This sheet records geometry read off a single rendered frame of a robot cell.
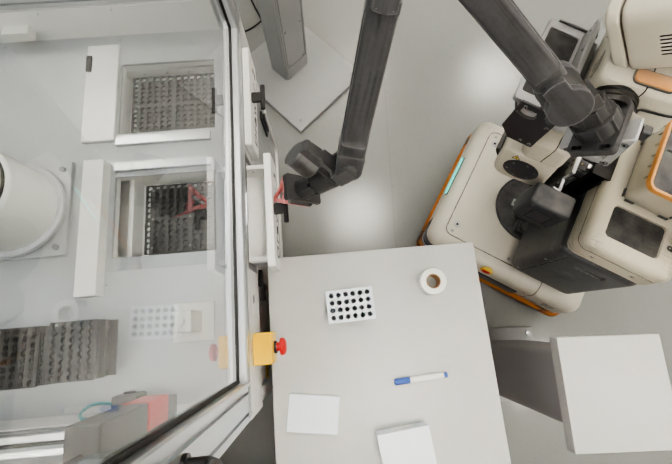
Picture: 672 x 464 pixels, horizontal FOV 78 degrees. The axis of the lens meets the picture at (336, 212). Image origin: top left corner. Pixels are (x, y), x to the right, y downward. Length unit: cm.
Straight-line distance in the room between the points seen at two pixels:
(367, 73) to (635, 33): 47
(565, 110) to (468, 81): 156
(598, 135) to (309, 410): 88
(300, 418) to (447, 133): 154
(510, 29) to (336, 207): 138
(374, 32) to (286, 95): 148
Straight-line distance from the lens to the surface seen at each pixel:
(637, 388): 140
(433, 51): 243
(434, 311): 118
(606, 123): 91
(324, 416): 115
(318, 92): 218
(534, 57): 80
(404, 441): 114
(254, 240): 111
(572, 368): 131
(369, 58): 75
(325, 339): 114
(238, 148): 102
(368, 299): 115
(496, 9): 75
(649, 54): 96
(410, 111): 221
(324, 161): 89
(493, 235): 178
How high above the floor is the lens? 190
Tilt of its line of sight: 75 degrees down
